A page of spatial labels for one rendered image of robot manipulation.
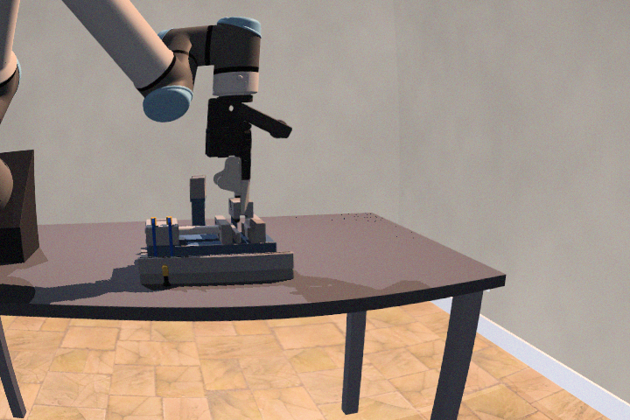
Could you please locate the tan rectangular block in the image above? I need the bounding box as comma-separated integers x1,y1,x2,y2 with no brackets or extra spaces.
228,198,254,219

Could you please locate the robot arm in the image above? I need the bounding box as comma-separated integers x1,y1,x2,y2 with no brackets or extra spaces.
0,0,292,138

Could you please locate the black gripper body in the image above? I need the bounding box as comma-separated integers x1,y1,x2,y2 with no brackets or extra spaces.
206,94,253,158

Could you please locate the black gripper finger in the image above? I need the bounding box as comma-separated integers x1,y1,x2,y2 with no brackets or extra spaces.
213,156,240,198
217,137,251,214

